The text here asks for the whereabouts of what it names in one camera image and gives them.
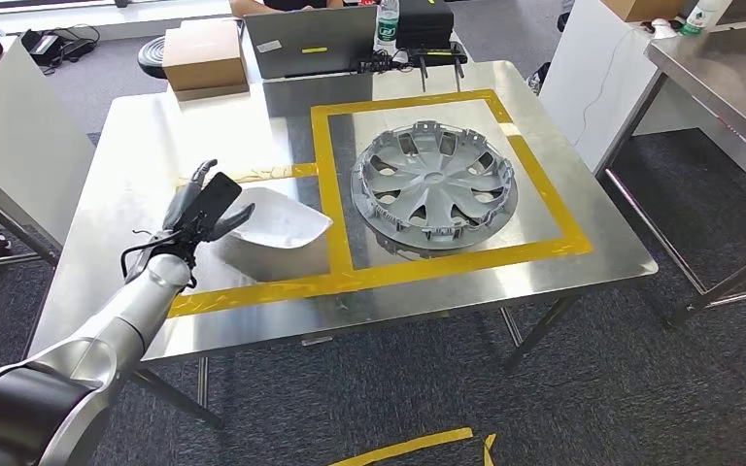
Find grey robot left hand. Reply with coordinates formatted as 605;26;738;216
161;158;256;245

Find steel workbench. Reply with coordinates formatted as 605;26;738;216
25;59;660;431

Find yellow bench marking tape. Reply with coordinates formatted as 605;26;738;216
166;88;595;320

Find black round stool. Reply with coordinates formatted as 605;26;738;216
136;35;169;81

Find cardboard box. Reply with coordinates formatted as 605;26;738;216
160;18;252;103
600;0;687;24

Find white desk with steel legs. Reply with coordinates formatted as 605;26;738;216
0;35;96;272

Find black power adapters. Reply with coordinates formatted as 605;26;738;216
19;24;102;70

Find grey laptop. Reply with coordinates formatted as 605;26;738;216
243;5;380;81

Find person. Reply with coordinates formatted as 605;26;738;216
229;0;349;18

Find grey wheel hubcap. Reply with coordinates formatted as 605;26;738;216
350;119;521;252

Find black case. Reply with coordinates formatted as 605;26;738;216
396;0;457;51

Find steel table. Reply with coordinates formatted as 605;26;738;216
604;18;746;330

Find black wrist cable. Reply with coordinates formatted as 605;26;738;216
119;228;199;290

